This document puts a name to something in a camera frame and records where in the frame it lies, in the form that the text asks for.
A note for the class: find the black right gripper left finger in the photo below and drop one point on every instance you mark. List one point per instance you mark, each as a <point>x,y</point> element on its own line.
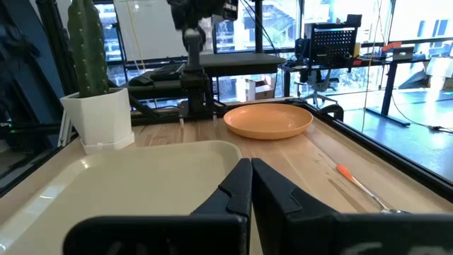
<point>212,233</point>

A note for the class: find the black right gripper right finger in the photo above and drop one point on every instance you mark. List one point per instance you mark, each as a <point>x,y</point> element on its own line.
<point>318,233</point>

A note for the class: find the orange plate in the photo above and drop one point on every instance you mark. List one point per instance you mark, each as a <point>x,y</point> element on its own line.
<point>269,122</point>

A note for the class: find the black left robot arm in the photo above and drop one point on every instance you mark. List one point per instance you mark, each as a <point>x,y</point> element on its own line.
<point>194,81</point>

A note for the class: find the cream plastic tray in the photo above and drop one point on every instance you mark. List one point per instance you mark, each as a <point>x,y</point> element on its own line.
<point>141,177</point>

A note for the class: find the black clamp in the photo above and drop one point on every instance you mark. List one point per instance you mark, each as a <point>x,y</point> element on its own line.
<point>336,110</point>

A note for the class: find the grey office chair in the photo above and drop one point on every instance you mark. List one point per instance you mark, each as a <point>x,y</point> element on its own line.
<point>318,85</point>

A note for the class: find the cardboard box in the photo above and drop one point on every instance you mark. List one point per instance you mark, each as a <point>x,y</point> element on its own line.
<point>260,88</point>

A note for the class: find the white plant pot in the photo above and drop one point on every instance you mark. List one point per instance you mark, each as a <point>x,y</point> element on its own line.
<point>99,120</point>

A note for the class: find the black standing desk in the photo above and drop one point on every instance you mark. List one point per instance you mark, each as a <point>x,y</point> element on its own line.
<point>389,88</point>

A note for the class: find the grey laptop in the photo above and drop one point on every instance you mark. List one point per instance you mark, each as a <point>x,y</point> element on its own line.
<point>401,53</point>

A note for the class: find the orange tool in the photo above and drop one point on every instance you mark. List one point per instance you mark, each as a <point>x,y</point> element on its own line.
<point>391,46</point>

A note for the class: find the whiteboard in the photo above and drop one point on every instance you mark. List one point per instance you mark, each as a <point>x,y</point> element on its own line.
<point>152,28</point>

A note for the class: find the green cactus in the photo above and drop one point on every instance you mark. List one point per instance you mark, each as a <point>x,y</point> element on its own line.
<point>86,46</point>

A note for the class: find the black aluminium table frame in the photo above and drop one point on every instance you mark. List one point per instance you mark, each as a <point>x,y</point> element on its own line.
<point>389,159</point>

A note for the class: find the white bracket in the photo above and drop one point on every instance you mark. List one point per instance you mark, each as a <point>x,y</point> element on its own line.
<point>65,131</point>

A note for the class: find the black diagonal frame strut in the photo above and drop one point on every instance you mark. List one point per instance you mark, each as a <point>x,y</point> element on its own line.
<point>53,46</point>

